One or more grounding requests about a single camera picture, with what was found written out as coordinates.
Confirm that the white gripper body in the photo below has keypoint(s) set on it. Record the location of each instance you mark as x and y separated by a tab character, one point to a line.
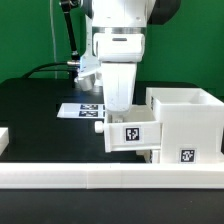
118	86

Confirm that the white drawer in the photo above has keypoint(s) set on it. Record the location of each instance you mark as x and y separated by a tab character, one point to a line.
150	156
139	131

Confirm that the white front drawer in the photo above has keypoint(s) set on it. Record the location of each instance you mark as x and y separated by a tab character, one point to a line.
150	156

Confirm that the white drawer cabinet box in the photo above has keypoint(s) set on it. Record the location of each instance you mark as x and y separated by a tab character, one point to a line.
192	124

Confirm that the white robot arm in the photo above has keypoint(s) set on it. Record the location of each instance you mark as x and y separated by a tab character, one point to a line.
116	33

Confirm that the white marker plate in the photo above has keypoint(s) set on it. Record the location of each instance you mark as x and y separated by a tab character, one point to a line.
81	111

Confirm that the white left side block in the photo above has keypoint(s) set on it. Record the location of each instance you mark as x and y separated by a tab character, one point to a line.
4	139

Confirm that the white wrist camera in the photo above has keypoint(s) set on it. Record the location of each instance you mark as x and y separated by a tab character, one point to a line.
119	47

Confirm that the white fence wall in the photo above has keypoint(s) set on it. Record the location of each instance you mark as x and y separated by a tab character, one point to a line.
109	176

